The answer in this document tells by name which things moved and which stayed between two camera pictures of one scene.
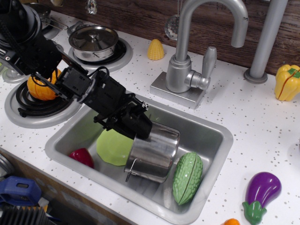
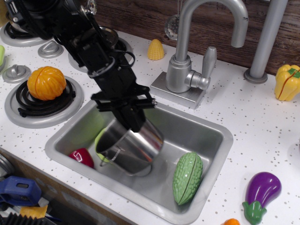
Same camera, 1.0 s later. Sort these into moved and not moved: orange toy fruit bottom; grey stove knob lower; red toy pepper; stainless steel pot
Moved: stainless steel pot
Not moved: red toy pepper; grey stove knob lower; orange toy fruit bottom
